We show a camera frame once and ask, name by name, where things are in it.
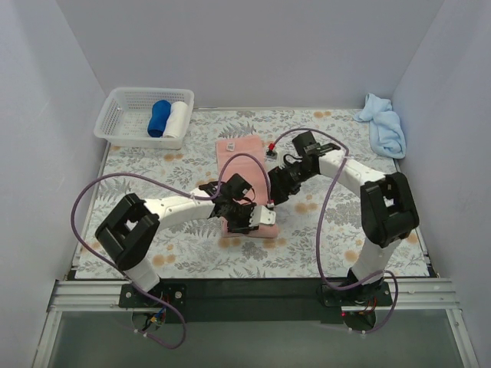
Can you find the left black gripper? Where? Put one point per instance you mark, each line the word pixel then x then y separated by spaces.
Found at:
pixel 238 216

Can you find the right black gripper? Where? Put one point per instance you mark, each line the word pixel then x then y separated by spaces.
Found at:
pixel 282 185

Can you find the pink towel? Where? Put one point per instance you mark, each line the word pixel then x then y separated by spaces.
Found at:
pixel 246 167

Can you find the light blue towel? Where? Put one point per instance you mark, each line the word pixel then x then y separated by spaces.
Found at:
pixel 386 136

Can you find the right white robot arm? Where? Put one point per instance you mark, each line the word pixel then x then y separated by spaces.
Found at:
pixel 388 211

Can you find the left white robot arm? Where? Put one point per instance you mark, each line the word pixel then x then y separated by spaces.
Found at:
pixel 127 232

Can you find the floral table mat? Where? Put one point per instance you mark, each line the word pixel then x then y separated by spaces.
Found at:
pixel 319 228

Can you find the white rolled towel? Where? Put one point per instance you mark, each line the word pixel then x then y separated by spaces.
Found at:
pixel 175 123

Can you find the blue rolled towel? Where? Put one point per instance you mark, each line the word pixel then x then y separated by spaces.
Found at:
pixel 160 113

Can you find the white plastic basket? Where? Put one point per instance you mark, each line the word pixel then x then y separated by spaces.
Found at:
pixel 125 115

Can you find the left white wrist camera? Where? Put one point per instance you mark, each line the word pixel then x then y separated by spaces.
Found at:
pixel 262 215

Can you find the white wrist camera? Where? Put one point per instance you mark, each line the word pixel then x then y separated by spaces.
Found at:
pixel 271 152
pixel 262 215

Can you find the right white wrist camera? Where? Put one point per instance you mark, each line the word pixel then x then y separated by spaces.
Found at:
pixel 271 152

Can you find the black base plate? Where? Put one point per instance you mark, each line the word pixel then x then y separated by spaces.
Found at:
pixel 248 299

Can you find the aluminium rail frame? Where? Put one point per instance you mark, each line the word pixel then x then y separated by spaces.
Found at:
pixel 407 294

